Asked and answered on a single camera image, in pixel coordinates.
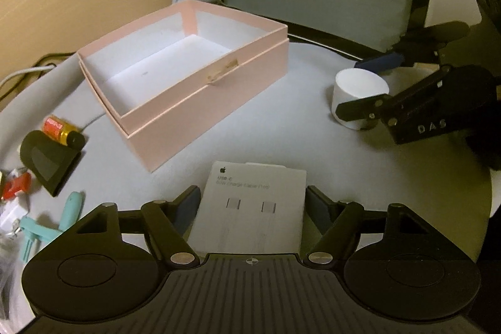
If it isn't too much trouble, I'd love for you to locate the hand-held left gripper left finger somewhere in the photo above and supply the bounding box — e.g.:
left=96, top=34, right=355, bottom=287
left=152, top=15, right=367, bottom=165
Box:
left=72, top=184, right=202, bottom=269

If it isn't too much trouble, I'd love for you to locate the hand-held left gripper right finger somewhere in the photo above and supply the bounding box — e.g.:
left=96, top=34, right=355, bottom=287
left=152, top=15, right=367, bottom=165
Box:
left=305, top=184, right=426, bottom=268

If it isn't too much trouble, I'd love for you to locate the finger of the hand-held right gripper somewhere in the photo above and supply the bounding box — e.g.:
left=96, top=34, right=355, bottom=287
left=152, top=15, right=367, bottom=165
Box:
left=353, top=21, right=470, bottom=72
left=336, top=66, right=451, bottom=131

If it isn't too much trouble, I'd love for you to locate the white round jar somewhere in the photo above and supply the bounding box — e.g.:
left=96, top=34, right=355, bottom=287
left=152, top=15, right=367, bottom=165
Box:
left=331, top=69, right=390, bottom=132

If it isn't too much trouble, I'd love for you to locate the white cable package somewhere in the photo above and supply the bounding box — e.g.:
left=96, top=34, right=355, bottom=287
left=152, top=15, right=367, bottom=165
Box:
left=187, top=161, right=307, bottom=254

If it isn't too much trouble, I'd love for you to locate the pink cardboard box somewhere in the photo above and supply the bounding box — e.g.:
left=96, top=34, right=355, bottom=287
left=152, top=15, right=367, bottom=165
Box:
left=77, top=0, right=290, bottom=174

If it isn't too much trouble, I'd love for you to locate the teal plastic clip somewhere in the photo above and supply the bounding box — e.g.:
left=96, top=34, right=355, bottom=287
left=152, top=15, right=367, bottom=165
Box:
left=18, top=191, right=85, bottom=260

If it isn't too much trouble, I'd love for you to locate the orange gold battery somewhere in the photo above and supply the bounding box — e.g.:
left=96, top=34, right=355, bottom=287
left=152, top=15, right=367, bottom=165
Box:
left=43, top=116, right=85, bottom=147

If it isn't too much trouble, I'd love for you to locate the black wedge-shaped object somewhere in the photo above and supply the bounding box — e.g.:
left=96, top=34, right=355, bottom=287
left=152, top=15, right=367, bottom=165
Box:
left=19, top=131, right=83, bottom=198

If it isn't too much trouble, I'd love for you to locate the small red object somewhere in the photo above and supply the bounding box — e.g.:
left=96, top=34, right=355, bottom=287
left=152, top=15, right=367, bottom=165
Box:
left=2, top=172, right=31, bottom=202

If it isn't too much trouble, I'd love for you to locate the grey table cloth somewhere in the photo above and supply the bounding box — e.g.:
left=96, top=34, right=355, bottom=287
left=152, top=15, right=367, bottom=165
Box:
left=0, top=0, right=493, bottom=334

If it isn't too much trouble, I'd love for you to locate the clear plastic bag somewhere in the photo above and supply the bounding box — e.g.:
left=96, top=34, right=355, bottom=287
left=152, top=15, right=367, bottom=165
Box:
left=0, top=232, right=25, bottom=319

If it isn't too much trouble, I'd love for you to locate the thin black cable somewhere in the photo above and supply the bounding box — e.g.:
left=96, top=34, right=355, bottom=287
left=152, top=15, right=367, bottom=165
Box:
left=33, top=51, right=78, bottom=67

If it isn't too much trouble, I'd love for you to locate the white loose cable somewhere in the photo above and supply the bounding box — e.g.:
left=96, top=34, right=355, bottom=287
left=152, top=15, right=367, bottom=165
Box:
left=0, top=64, right=106, bottom=132

